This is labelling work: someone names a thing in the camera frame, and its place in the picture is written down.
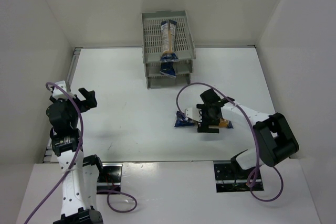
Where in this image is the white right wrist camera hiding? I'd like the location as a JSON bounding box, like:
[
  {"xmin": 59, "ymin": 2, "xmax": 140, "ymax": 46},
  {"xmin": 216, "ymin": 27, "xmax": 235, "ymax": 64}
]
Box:
[{"xmin": 184, "ymin": 107, "xmax": 202, "ymax": 123}]

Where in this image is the aluminium rail left edge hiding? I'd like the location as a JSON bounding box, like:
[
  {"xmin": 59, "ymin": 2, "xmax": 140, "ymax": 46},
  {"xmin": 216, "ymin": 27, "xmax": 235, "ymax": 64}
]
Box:
[{"xmin": 46, "ymin": 48, "xmax": 81, "ymax": 157}]

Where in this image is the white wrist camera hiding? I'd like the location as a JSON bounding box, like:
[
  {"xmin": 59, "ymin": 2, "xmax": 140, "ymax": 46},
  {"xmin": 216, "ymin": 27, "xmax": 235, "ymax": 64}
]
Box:
[
  {"xmin": 184, "ymin": 107, "xmax": 202, "ymax": 123},
  {"xmin": 51, "ymin": 80, "xmax": 69, "ymax": 99}
]

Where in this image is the pasta bag table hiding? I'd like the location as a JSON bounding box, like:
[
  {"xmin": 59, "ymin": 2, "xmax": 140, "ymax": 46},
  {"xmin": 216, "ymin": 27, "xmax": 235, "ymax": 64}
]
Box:
[{"xmin": 174, "ymin": 111, "xmax": 234, "ymax": 129}]

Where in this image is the grey three-tier tray shelf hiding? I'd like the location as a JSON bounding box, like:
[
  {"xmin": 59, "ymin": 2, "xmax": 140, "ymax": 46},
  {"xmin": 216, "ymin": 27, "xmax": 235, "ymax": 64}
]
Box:
[{"xmin": 141, "ymin": 10, "xmax": 196, "ymax": 89}]

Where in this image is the pasta bag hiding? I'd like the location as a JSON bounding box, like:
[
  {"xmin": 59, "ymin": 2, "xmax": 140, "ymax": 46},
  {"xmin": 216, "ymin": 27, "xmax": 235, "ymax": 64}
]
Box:
[
  {"xmin": 160, "ymin": 19, "xmax": 178, "ymax": 62},
  {"xmin": 160, "ymin": 62, "xmax": 176, "ymax": 78}
]

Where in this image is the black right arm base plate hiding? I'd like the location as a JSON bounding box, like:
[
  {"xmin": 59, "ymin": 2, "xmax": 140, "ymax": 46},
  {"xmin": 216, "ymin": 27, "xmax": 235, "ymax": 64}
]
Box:
[{"xmin": 213, "ymin": 161, "xmax": 254, "ymax": 193}]

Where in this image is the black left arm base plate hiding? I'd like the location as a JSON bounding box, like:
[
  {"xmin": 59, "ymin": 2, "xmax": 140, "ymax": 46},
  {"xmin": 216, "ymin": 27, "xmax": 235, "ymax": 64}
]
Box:
[{"xmin": 97, "ymin": 163, "xmax": 123, "ymax": 195}]

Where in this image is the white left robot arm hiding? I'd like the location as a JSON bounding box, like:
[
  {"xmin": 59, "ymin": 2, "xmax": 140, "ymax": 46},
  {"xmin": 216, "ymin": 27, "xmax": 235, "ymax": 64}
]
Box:
[{"xmin": 46, "ymin": 81, "xmax": 103, "ymax": 223}]

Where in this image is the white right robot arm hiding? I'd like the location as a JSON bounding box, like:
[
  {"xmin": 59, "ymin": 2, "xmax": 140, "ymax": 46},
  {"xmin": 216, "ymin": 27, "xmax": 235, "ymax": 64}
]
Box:
[{"xmin": 194, "ymin": 89, "xmax": 299, "ymax": 170}]

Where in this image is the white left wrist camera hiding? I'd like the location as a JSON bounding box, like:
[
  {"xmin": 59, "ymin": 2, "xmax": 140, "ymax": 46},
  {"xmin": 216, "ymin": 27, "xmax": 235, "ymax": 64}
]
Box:
[{"xmin": 51, "ymin": 80, "xmax": 69, "ymax": 99}]

